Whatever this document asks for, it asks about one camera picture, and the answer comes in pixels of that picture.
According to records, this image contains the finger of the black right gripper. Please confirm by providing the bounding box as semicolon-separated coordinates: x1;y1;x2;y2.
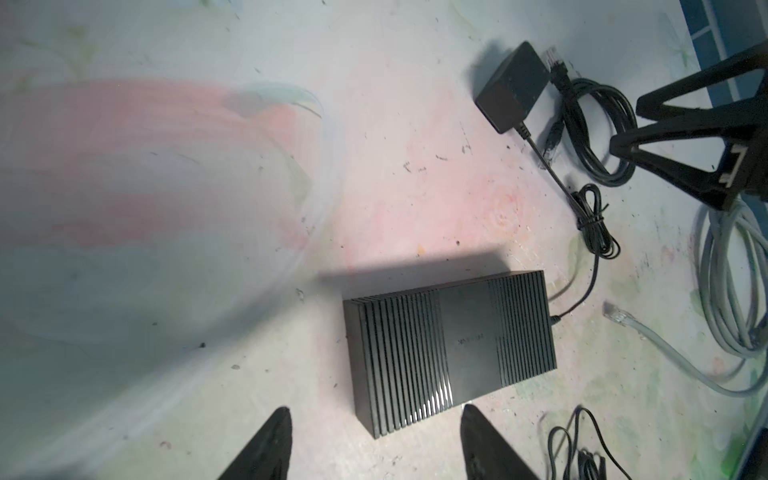
609;41;767;210

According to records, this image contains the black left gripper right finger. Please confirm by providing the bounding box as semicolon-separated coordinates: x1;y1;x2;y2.
460;404;538;480

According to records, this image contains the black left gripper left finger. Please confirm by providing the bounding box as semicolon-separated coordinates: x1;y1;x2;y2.
219;406;293;480

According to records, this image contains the black ribbed network switch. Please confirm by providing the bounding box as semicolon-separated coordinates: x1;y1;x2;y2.
343;271;557;439

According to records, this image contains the black adapter cord with plug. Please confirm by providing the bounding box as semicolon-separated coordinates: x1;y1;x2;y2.
515;121;622;325

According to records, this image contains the grey ethernet cable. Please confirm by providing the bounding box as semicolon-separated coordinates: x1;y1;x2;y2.
602;200;768;398

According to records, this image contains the black loose adapter cord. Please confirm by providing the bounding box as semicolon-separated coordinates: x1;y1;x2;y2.
547;405;632;480

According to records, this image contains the black power adapter near switch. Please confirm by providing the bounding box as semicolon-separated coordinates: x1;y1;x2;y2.
474;41;550;135

